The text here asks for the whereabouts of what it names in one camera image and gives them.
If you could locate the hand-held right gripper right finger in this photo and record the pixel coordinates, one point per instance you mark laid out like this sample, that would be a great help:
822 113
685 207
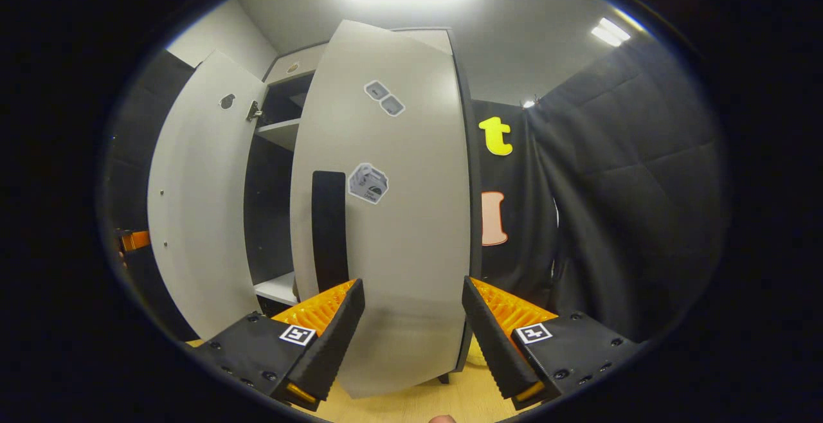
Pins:
492 346

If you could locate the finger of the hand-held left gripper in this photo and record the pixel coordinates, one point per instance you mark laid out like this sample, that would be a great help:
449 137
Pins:
136 240

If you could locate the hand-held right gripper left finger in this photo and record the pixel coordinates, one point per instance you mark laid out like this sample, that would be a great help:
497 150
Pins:
337 339

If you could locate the white cabinet door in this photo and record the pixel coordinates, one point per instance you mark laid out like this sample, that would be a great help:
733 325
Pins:
411 236
199 204

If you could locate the white shoe cabinet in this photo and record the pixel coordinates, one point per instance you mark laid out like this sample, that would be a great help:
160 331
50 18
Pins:
270 217

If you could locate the white cabinet drawer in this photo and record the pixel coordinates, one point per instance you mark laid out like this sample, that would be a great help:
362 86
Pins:
302 63

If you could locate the black backdrop cloth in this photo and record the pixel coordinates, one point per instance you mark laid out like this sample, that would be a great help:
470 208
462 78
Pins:
630 185

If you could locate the small ceiling light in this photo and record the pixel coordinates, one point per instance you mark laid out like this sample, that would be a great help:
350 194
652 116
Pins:
611 31

